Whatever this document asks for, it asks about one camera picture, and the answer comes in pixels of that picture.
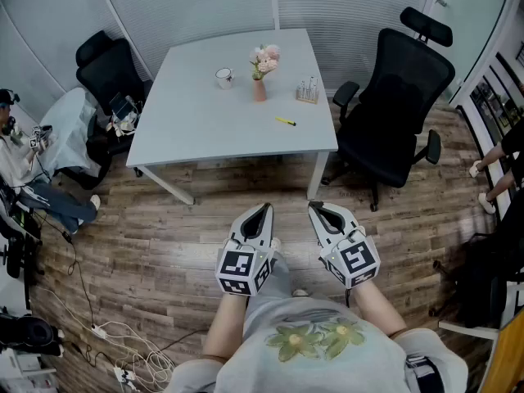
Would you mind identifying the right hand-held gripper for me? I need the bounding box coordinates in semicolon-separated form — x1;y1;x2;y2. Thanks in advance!
308;201;381;289

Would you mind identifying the person's right forearm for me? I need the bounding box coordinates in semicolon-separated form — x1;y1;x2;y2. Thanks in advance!
351;278;407;339

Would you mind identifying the person's grey flower print shirt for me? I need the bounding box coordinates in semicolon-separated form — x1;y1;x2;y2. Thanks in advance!
163;292;470;393

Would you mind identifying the black office chair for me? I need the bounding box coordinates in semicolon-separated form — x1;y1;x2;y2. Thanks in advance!
56;29;155;191

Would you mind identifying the black floor cable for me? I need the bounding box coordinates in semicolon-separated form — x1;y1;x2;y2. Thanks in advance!
32;210;97;327

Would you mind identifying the wooden tube rack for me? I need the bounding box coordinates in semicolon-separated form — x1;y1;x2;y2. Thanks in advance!
296;75;321;105

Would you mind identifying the pink flower bouquet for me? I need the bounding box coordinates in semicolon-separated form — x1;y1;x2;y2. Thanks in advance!
249;43;282;81

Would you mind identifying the black tablet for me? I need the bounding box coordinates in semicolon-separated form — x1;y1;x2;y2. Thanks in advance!
109;92;136;119

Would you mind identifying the person's left forearm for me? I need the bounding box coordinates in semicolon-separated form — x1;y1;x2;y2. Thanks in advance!
203;291;251;362

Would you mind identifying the black mesh chair with headrest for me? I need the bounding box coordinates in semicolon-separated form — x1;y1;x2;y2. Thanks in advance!
321;6;456;213

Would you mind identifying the black swivel chair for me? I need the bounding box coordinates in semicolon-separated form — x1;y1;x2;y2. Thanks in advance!
429;219;524;331

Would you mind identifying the round table with pale cloth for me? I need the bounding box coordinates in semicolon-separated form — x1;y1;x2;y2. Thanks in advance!
38;87;102;175

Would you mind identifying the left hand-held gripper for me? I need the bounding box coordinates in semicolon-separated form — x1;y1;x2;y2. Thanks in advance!
215;202;276;297

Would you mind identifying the orange wooden board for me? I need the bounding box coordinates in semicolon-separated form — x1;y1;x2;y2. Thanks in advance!
477;309;524;393

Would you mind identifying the white mug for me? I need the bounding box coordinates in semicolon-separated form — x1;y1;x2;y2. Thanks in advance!
215;67;236;90

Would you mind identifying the white display shelf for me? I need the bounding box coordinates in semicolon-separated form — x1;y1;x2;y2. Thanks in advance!
449;38;524;220

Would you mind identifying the black equipment stand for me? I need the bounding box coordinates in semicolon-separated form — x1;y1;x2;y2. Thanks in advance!
0;174;44;280

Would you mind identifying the black backpack strap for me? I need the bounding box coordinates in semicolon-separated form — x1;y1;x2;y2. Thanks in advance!
404;354;445;393

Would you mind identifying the black bag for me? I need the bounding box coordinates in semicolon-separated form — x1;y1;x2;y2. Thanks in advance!
0;313;65;358

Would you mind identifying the white table leg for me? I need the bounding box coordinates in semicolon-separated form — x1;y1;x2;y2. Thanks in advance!
306;152;329;201
137;165;197;206

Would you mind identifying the white floor cable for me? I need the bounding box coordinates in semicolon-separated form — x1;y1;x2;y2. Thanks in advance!
93;319;177;392

